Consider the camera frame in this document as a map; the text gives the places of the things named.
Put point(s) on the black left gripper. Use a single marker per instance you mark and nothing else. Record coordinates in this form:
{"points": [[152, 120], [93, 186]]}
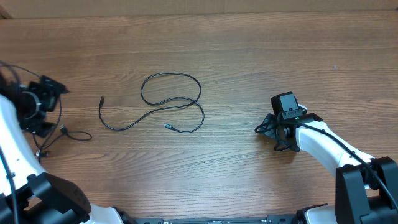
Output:
{"points": [[51, 88]]}

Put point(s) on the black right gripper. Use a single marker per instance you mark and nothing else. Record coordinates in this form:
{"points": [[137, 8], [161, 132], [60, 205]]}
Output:
{"points": [[268, 130]]}

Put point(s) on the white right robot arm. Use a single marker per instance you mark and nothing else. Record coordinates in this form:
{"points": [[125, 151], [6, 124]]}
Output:
{"points": [[365, 186]]}

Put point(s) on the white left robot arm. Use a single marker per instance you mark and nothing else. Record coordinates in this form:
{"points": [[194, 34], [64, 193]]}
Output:
{"points": [[28, 193]]}

